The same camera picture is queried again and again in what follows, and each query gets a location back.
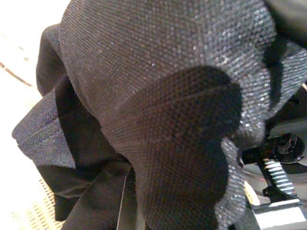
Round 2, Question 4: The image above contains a black garment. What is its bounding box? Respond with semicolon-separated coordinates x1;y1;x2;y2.
12;0;307;230

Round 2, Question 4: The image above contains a pale woven laundry basket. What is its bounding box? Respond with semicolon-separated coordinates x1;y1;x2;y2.
0;23;65;230

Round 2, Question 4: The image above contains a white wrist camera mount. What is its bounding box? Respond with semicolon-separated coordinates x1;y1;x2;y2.
251;198;307;230

